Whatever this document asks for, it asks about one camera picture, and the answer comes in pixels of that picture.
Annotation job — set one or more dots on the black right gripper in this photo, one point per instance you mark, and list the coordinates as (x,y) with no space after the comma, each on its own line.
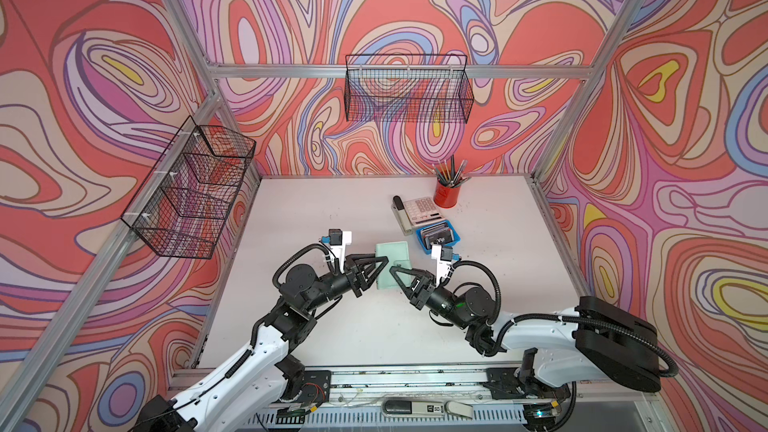
(423,289)

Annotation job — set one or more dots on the beige stapler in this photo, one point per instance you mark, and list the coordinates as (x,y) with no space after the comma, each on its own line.
(401,216)

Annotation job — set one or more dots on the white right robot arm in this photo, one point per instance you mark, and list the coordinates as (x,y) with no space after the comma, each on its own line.
(591,341)

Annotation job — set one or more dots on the blue plastic card tray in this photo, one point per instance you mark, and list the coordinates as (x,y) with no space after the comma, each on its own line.
(457,237)

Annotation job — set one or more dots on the black wire basket left wall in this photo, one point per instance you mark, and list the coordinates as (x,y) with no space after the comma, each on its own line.
(181,208)

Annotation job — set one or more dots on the pink desk calculator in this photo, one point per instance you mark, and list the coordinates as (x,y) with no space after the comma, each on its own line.
(422,211)

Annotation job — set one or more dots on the grey handheld device on rail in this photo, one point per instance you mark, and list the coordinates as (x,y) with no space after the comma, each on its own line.
(417,408)

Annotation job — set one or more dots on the black wire basket back wall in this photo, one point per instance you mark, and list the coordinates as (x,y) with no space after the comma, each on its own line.
(407,87)

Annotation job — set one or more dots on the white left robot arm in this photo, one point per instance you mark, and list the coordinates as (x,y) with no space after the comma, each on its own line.
(263,370)

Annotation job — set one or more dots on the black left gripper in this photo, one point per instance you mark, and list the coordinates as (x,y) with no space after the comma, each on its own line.
(352,279)

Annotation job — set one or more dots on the mint green card holder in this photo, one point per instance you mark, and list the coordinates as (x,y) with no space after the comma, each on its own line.
(398,254)

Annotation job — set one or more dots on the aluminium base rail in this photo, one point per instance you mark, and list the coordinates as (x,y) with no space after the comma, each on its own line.
(349,398)

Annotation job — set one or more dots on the black vip card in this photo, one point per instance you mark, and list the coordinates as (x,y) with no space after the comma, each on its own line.
(441,238)

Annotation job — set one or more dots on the red metal pencil bucket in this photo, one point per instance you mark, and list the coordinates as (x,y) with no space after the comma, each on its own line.
(445,196)

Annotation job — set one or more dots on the black wire basket wall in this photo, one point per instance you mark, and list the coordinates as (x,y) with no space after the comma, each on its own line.
(181,208)
(407,87)

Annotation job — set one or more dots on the stack of cards in tray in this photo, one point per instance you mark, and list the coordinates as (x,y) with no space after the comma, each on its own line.
(440,226)

